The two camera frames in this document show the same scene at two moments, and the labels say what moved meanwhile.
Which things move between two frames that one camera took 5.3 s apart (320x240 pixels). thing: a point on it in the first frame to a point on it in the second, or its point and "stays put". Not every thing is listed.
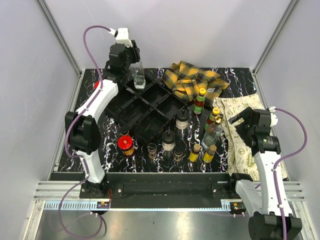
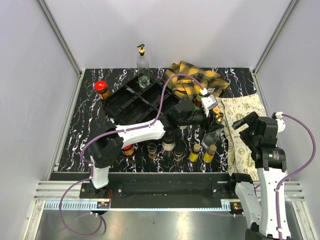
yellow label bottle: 193,156 stays put
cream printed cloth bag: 241,162 stays put
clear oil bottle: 212,133 stays put
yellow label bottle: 208,156 stays put
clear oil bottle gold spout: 136,70 to 143,67
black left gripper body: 132,56 to 199,118
